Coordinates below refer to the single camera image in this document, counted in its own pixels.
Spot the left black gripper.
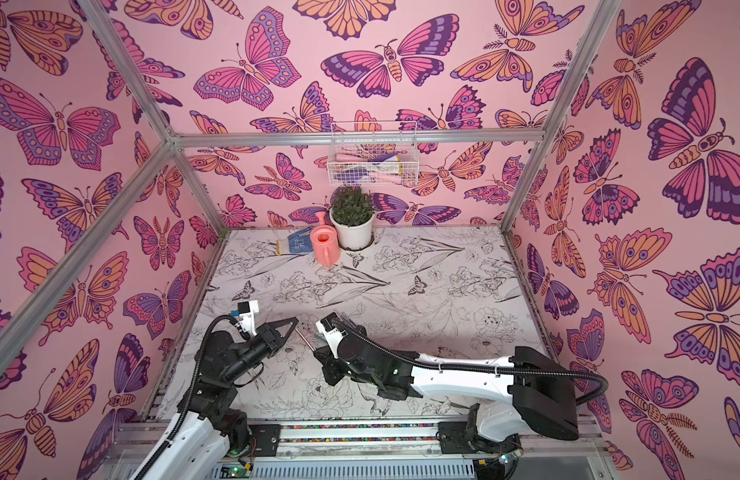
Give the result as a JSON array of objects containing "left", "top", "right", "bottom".
[{"left": 222, "top": 317, "right": 296, "bottom": 386}]

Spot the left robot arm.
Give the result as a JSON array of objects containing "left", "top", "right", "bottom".
[{"left": 132, "top": 314, "right": 299, "bottom": 479}]

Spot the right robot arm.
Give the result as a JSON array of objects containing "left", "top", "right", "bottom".
[{"left": 314, "top": 318, "right": 609, "bottom": 442}]

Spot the blue seed packet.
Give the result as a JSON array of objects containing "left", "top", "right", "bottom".
[{"left": 276, "top": 227, "right": 314, "bottom": 256}]

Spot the pink watering can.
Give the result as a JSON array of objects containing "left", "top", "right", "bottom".
[{"left": 310, "top": 211, "right": 341, "bottom": 267}]

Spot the green plant in white pot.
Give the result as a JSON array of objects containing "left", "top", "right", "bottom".
[{"left": 330, "top": 186, "right": 376, "bottom": 251}]

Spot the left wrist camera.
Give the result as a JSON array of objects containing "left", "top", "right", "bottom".
[{"left": 232, "top": 300, "right": 260, "bottom": 340}]

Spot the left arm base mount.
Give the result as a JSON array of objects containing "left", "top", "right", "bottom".
[{"left": 242, "top": 424, "right": 282, "bottom": 458}]

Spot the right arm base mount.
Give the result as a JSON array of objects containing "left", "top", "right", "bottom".
[{"left": 436, "top": 421, "right": 523, "bottom": 455}]

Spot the white wire wall basket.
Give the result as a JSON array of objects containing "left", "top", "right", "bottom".
[{"left": 325, "top": 120, "right": 420, "bottom": 188}]

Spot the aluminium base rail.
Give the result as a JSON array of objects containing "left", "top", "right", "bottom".
[{"left": 99, "top": 416, "right": 617, "bottom": 480}]

